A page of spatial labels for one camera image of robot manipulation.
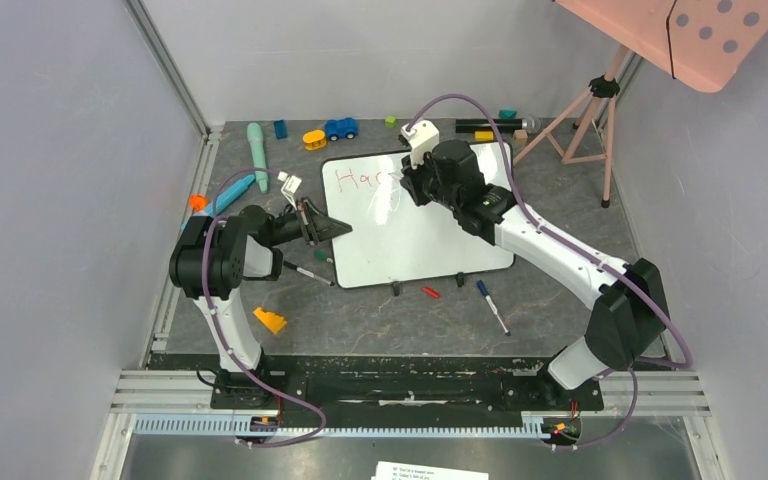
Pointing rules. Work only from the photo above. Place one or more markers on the black whiteboard marker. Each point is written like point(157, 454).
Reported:
point(308, 273)

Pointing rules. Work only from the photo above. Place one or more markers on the white printed paper sheet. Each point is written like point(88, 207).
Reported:
point(402, 471)

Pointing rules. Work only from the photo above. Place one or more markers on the mint toy crayon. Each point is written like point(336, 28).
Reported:
point(255, 137)

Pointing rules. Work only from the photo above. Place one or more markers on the pink tripod stand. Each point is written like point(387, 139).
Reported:
point(601, 91)

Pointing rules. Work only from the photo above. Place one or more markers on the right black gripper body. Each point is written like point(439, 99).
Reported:
point(414, 177)

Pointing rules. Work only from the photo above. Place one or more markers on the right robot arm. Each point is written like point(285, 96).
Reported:
point(626, 301)

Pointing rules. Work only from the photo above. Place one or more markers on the dark blue block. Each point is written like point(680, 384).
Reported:
point(280, 129)

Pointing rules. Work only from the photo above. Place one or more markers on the blue toy car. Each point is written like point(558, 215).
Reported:
point(337, 129)

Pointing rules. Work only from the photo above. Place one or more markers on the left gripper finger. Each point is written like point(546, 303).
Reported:
point(321, 219)
point(329, 232)

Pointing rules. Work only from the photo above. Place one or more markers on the yellow stair block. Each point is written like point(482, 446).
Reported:
point(273, 322)

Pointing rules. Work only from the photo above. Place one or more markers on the blue whiteboard marker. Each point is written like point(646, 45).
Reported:
point(491, 304)

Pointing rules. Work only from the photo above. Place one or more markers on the pink perforated board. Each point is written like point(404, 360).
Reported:
point(700, 43)

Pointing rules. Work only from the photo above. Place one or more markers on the red marker cap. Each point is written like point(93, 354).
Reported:
point(431, 292)

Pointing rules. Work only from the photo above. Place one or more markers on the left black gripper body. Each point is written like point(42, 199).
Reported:
point(295, 225)

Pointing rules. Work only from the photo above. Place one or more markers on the yellow rectangular block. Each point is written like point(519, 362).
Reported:
point(484, 136)

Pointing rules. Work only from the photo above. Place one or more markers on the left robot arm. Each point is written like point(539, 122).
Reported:
point(211, 260)

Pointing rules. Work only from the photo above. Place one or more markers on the orange small toy piece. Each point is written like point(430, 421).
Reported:
point(197, 203)

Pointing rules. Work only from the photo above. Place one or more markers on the blue toy crayon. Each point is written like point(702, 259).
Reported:
point(228, 196)

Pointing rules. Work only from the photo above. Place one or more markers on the black toy microphone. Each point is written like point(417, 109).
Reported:
point(505, 125)

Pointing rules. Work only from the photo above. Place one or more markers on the yellow oval toy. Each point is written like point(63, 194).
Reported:
point(314, 139)

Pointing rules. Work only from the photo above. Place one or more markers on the white whiteboard black frame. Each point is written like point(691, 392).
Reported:
point(392, 239)

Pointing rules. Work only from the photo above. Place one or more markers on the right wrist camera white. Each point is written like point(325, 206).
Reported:
point(421, 137)

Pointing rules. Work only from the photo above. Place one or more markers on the tan wooden cube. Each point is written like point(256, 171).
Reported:
point(521, 138)

